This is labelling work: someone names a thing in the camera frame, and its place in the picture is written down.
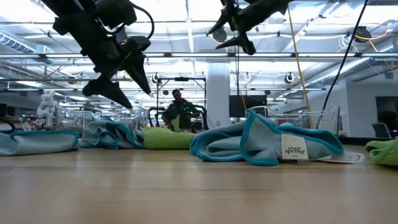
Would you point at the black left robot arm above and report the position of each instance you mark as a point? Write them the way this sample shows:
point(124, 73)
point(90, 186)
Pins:
point(68, 4)

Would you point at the green microfiber towel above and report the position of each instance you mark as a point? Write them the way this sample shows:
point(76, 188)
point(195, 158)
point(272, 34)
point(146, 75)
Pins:
point(164, 138)
point(384, 152)

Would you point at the blue microfiber towel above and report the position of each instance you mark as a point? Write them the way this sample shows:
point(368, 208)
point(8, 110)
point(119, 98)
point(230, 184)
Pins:
point(224, 146)
point(37, 143)
point(109, 135)

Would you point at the clear plastic basket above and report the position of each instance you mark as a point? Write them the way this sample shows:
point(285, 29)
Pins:
point(130, 116)
point(326, 119)

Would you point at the office chair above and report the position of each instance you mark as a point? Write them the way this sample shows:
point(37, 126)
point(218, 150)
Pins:
point(381, 130)

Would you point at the person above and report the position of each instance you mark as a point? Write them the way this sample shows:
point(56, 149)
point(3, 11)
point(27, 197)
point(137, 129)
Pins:
point(182, 109)

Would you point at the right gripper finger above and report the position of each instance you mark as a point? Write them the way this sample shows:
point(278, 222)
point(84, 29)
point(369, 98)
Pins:
point(225, 20)
point(245, 43)

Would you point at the white paper hang tag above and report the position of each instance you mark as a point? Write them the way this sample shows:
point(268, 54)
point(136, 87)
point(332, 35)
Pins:
point(348, 157)

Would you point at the black wall monitor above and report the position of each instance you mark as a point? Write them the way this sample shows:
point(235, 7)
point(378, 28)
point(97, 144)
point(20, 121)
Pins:
point(248, 105)

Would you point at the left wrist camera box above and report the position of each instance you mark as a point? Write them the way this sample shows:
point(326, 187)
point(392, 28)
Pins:
point(140, 43)

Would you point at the black camera stand frame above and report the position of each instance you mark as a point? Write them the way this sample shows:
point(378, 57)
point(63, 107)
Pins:
point(181, 79)

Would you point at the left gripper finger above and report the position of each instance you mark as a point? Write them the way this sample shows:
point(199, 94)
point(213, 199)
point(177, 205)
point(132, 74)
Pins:
point(136, 68)
point(104, 88)

